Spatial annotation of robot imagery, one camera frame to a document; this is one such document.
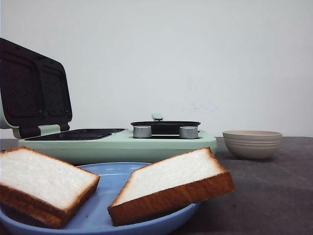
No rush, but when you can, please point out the toast slice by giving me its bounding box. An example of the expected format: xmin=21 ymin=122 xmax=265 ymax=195
xmin=108 ymin=147 xmax=235 ymax=226
xmin=0 ymin=146 xmax=100 ymax=229

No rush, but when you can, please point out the beige ribbed bowl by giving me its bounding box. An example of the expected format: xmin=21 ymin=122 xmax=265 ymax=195
xmin=223 ymin=130 xmax=282 ymax=160

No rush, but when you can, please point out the breakfast maker hinged lid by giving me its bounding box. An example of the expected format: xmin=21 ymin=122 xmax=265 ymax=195
xmin=0 ymin=39 xmax=72 ymax=139

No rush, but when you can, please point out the mint green breakfast maker base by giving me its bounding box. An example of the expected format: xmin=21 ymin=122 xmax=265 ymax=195
xmin=18 ymin=127 xmax=217 ymax=165

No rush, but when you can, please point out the black frying pan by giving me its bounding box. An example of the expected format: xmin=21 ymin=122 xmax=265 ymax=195
xmin=131 ymin=119 xmax=201 ymax=135

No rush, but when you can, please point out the left silver control knob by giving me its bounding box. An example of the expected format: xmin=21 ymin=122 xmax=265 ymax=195
xmin=133 ymin=125 xmax=152 ymax=139

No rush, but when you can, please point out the silver control knob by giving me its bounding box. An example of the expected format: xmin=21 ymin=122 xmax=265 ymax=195
xmin=133 ymin=125 xmax=152 ymax=139
xmin=179 ymin=126 xmax=198 ymax=139

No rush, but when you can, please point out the right silver control knob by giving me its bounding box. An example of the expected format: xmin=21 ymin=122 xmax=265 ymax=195
xmin=179 ymin=126 xmax=198 ymax=139

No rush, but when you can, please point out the blue round plate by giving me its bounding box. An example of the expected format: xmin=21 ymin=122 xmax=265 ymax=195
xmin=0 ymin=162 xmax=200 ymax=235

